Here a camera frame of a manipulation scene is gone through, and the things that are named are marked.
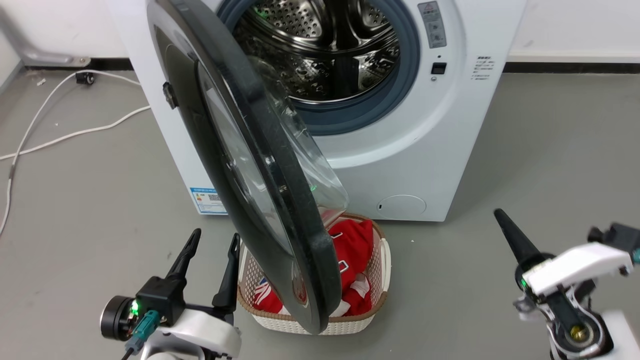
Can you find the grey rubber door gasket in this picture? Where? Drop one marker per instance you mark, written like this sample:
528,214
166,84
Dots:
360,118

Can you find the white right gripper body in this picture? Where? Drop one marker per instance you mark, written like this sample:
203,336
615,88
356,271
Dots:
575,267

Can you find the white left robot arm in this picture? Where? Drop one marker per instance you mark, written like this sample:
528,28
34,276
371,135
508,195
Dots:
155,352

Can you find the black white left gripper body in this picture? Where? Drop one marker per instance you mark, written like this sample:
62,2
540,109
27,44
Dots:
200,332

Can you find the grey warning sticker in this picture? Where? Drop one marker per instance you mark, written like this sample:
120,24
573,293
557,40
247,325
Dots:
432,25

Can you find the black cylinder left wrist module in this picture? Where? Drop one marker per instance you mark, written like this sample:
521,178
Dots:
114,318

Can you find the white front-load washing machine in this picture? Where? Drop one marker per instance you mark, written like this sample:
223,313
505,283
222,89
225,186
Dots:
400,165

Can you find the red and white garment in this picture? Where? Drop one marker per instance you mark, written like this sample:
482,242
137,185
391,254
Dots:
355,245

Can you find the black right wrist module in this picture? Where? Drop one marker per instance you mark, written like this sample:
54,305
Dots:
617,237

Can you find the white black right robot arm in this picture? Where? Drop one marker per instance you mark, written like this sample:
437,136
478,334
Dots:
595,330

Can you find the grey metal floor bracket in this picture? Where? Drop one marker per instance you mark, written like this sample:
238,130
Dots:
55,60

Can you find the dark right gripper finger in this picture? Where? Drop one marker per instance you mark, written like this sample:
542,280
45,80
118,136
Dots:
516,241

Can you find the black round washing machine door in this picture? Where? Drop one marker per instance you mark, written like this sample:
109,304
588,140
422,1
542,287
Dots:
280,165

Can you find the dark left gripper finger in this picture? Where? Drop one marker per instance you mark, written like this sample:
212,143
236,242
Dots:
229,280
184,257

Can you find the black door latch socket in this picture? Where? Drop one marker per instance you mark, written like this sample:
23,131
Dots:
438,68

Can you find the perforated steel washer drum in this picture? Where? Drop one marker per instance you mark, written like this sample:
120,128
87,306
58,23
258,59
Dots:
310,30

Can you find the blue energy label sticker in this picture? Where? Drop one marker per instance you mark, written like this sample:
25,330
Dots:
205,200

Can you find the round white filter cover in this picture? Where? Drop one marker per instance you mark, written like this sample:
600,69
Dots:
401,206

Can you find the white woven laundry basket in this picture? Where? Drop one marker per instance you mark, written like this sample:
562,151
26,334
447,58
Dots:
350,327

